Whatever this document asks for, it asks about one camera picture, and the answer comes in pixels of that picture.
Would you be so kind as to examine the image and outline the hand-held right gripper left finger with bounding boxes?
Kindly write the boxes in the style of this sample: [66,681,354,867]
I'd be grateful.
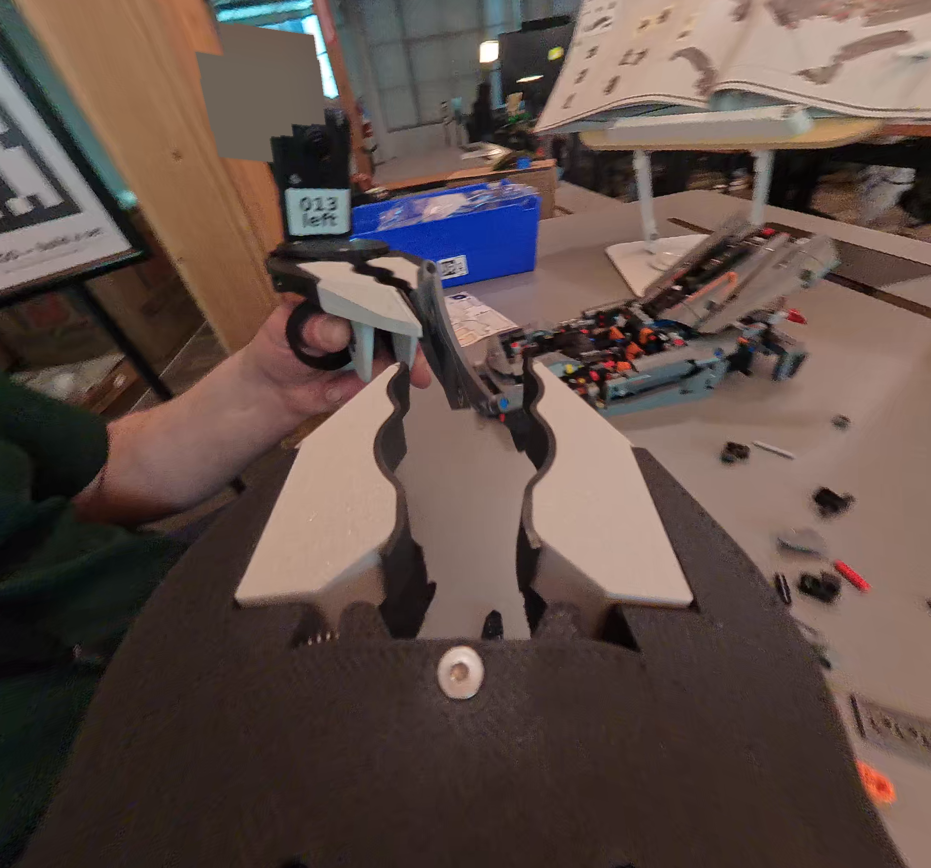
[234,363,410,607]

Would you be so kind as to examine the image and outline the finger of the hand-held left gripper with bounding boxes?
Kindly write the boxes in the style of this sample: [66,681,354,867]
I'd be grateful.
[297,252,439,303]
[316,278,426,383]

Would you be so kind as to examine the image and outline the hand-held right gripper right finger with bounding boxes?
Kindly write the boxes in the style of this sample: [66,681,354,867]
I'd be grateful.
[518,359,695,607]

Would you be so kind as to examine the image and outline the dark grey curved lego panel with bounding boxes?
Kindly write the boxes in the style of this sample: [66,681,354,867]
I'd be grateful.
[409,259,526,420]

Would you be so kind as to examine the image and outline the person's left forearm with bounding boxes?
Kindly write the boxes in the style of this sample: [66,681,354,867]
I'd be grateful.
[73,355,292,529]

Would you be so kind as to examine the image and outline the partly built lego car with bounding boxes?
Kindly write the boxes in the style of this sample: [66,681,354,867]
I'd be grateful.
[502,216,842,416]

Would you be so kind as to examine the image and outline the scattered loose lego pieces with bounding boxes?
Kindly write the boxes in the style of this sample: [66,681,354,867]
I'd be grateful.
[720,413,931,807]

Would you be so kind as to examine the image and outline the lego instruction booklet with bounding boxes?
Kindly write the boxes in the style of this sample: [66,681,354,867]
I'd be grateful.
[534,0,931,135]

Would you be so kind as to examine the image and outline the person's left hand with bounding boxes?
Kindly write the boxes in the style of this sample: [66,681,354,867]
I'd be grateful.
[247,297,435,434]

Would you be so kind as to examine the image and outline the blue plastic bin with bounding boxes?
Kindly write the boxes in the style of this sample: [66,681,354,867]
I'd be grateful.
[351,183,543,289]

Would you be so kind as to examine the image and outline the white sticker sheet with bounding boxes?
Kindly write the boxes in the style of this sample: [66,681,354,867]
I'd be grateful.
[442,291,519,347]

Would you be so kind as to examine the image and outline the clear plastic bag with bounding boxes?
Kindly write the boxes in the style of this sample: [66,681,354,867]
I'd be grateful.
[374,181,538,223]

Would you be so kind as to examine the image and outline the white book stand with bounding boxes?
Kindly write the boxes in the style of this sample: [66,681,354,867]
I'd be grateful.
[582,106,887,296]

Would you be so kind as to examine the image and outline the framed black white marker sign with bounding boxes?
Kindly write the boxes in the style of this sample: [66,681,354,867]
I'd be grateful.
[0,25,176,404]

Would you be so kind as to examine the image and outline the person's green sweater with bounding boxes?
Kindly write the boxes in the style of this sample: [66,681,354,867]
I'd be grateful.
[0,370,190,673]

